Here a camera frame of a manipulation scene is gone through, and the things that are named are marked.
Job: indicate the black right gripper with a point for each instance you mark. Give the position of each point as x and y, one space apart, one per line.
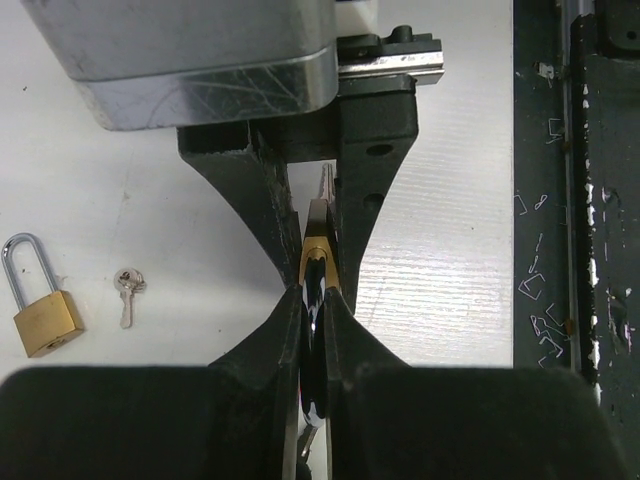
369 128

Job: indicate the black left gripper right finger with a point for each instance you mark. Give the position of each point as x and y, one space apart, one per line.
390 420

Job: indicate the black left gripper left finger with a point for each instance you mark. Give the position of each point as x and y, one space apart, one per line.
236 418

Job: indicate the large brass padlock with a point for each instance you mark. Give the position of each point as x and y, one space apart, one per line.
318 272

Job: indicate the small silver keys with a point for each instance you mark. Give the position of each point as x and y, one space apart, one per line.
128 282

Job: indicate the small brass padlock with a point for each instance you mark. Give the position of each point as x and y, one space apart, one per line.
53 320

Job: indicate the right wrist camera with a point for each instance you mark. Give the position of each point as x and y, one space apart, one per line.
142 65

